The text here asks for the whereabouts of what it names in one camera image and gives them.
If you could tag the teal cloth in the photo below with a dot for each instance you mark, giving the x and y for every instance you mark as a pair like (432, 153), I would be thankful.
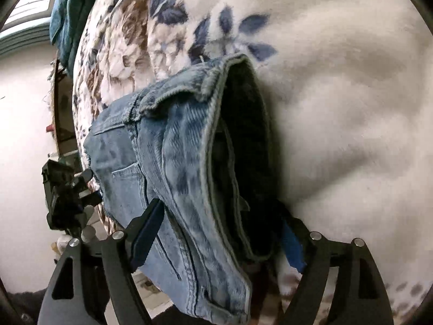
(69, 17)

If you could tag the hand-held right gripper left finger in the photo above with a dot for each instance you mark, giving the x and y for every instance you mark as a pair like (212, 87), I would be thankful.
(146, 235)

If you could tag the wooden furniture frame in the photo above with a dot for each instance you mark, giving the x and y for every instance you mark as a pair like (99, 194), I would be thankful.
(61, 108)

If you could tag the floral fleece blanket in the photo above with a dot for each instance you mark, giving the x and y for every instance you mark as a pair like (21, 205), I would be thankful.
(321, 108)

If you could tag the blue denim pants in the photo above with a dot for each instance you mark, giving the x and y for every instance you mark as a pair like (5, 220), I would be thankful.
(176, 162)

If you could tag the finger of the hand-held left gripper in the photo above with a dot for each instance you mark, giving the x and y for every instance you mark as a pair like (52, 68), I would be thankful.
(88, 188)

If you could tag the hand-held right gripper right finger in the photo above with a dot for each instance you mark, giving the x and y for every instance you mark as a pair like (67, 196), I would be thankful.
(293, 249)

